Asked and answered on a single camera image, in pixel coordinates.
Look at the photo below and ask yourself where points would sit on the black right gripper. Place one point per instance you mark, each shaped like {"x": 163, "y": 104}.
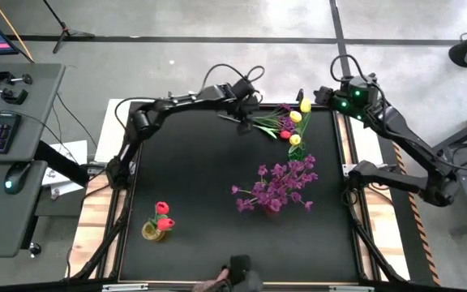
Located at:
{"x": 331, "y": 97}

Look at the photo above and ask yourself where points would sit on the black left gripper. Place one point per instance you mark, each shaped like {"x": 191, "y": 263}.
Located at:
{"x": 245, "y": 108}

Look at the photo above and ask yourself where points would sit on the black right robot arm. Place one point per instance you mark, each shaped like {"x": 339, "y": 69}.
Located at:
{"x": 412, "y": 142}

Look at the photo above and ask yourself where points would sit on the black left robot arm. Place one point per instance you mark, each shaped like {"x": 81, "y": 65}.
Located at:
{"x": 185, "y": 101}

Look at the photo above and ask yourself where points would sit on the green glass vase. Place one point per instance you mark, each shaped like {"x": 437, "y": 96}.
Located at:
{"x": 298, "y": 152}

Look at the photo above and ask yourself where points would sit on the red ribbed glass vase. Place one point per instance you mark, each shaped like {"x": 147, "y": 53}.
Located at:
{"x": 272, "y": 210}

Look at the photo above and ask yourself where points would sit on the amber glass vase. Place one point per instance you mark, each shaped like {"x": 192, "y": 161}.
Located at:
{"x": 152, "y": 232}

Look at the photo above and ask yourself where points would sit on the black table edge clip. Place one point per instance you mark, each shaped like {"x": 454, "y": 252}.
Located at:
{"x": 300, "y": 97}

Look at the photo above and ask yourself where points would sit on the black handheld object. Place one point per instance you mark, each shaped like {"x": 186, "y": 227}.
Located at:
{"x": 240, "y": 267}

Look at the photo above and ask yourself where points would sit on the orange black hazard tape strip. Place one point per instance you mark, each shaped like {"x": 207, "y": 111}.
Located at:
{"x": 418, "y": 227}

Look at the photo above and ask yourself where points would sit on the person's hand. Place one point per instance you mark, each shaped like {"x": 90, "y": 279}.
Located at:
{"x": 213, "y": 280}

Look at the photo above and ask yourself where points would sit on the white paper sheets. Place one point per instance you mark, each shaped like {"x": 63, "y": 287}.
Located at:
{"x": 71, "y": 152}

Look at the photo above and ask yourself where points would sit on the light wooden platform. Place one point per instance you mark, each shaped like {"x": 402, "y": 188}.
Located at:
{"x": 91, "y": 219}

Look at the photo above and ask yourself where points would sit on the black desk support bar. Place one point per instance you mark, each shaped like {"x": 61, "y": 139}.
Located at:
{"x": 61, "y": 162}

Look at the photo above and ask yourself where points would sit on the black tripod stand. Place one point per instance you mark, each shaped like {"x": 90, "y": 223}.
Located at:
{"x": 65, "y": 30}

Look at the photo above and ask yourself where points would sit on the black computer mouse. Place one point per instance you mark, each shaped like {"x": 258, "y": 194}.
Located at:
{"x": 16, "y": 176}

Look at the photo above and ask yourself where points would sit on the black C-clamp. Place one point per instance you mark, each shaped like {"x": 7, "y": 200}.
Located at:
{"x": 10, "y": 95}
{"x": 8, "y": 77}

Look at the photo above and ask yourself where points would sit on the black desk knob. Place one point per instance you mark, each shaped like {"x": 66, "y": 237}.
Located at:
{"x": 35, "y": 248}

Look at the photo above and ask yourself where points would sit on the yellow wooden rod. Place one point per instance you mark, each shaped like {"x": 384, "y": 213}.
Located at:
{"x": 12, "y": 29}

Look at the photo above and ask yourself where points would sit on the silver metal bracket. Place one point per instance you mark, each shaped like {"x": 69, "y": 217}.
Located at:
{"x": 351, "y": 288}
{"x": 125, "y": 287}

